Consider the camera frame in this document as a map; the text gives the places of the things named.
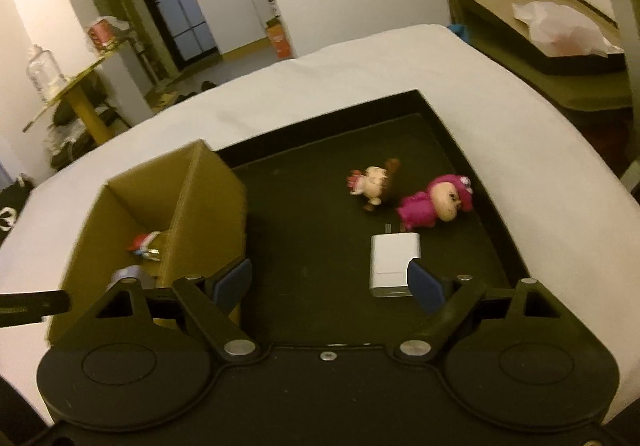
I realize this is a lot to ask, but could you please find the small red figurine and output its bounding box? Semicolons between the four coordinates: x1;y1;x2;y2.
127;230;162;259

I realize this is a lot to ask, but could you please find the white charger plug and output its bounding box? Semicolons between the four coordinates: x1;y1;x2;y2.
369;232;422;299

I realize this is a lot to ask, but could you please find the white plastic bag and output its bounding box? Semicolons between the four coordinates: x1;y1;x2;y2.
512;0;612;58

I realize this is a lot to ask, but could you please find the clear water jug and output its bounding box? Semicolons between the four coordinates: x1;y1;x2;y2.
26;44;67;100

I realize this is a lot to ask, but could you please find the brown-haired pig figurine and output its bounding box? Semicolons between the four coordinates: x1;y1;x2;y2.
345;158;403;213

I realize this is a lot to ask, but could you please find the orange box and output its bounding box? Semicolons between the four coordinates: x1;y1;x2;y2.
265;18;292;60

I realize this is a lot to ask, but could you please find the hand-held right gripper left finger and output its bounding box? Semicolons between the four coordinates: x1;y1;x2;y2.
92;257;263;367

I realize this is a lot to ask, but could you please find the flat open cardboard carton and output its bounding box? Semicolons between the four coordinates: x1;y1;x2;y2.
457;0;627;76

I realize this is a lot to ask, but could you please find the black bag with white print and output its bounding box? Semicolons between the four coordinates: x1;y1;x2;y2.
0;174;35;247

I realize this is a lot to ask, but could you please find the white kitchen cabinet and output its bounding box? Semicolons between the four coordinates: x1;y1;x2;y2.
194;0;297;60

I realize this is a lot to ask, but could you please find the purple cube block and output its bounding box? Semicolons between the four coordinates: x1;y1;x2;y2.
107;265;157;289

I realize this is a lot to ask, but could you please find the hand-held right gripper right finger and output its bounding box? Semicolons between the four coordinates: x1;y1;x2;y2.
392;258;567;367

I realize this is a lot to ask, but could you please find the pink hooded figurine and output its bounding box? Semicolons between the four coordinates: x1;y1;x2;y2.
396;174;475;232

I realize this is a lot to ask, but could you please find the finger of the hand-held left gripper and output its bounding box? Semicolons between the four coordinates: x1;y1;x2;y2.
0;290;70;327

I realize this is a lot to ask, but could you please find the brown cardboard box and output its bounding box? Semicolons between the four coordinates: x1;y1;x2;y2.
47;139;249;348

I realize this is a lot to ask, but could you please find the black tray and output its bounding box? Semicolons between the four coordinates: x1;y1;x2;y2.
212;88;533;348

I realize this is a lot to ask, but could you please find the round yellow side table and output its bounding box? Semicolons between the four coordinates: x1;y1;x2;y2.
21;36;137;145

